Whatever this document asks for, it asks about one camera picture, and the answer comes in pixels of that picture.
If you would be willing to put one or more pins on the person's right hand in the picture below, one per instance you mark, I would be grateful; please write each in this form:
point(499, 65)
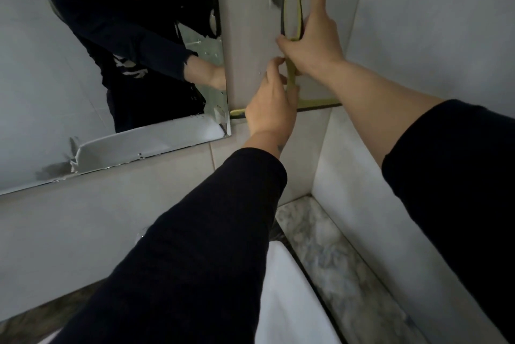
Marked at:
point(318, 44)

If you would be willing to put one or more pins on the frameless wall mirror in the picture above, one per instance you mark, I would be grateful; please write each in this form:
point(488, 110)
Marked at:
point(52, 74)

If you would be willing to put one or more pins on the person's left thumb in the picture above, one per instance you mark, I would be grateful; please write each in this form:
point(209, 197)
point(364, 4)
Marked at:
point(293, 94)

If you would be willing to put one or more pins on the person's right forearm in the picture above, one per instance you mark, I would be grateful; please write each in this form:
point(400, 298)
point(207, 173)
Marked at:
point(426, 146)

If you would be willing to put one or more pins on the yellow-green window squeegee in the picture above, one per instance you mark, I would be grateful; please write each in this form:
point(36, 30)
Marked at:
point(291, 9)

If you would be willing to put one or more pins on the white ceramic sink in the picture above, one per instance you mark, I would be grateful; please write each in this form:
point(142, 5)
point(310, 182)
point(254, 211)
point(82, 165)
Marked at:
point(289, 307)

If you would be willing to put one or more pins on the person's left hand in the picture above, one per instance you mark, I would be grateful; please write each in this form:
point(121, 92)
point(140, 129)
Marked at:
point(269, 110)

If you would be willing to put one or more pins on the person's right thumb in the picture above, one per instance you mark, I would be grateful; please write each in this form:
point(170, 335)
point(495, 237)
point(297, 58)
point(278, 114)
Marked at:
point(286, 46)

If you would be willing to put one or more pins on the person's left forearm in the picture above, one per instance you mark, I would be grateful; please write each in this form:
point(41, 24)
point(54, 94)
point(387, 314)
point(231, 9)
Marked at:
point(193, 251)

